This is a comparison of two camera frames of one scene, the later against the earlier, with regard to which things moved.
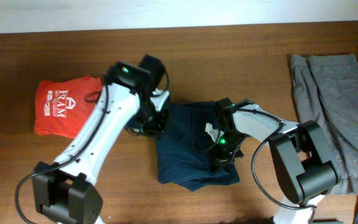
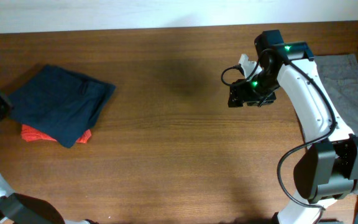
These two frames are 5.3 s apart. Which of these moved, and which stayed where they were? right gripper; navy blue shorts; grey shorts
Moved: navy blue shorts; right gripper
Stayed: grey shorts
